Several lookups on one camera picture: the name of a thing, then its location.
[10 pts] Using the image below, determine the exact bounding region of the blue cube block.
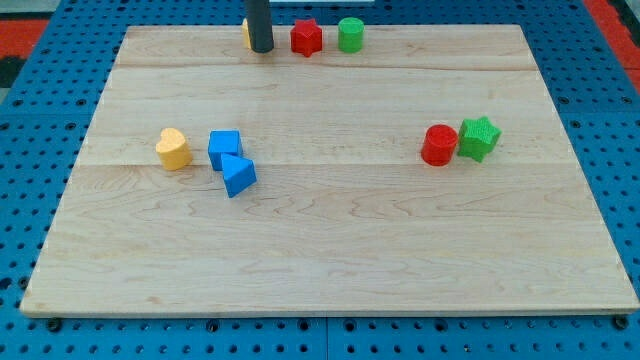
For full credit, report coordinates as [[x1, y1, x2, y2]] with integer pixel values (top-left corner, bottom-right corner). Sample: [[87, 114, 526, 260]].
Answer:
[[208, 129, 243, 171]]

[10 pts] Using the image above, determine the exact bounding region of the red star block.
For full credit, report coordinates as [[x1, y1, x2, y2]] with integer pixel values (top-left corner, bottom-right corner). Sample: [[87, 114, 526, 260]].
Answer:
[[290, 18, 323, 57]]

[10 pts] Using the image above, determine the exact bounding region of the green star block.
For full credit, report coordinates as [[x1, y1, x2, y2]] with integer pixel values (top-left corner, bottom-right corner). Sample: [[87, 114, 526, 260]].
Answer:
[[458, 116, 502, 163]]

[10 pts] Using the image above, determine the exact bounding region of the blue triangle block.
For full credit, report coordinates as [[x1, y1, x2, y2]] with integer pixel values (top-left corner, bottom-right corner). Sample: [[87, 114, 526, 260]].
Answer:
[[221, 154, 257, 198]]

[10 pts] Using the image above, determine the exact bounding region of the wooden board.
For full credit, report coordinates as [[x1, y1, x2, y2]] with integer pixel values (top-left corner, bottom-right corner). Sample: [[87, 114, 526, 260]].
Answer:
[[20, 25, 639, 318]]

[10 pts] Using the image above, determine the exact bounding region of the red cylinder block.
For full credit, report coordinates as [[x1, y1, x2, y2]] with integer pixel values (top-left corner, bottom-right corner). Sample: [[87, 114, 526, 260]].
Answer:
[[421, 124, 458, 166]]

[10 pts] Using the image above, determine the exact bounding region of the yellow heart block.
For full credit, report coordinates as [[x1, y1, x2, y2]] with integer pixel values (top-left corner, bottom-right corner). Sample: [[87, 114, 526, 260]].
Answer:
[[155, 128, 193, 171]]

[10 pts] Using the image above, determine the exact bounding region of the green cylinder block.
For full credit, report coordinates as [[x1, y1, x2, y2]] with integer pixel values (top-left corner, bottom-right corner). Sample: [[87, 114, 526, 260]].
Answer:
[[338, 17, 365, 53]]

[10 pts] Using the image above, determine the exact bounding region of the yellow block behind pusher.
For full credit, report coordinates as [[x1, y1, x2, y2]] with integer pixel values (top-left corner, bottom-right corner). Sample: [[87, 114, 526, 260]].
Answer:
[[241, 18, 252, 49]]

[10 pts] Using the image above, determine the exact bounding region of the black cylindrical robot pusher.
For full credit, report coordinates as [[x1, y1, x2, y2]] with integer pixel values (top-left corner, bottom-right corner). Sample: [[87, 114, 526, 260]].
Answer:
[[244, 0, 274, 53]]

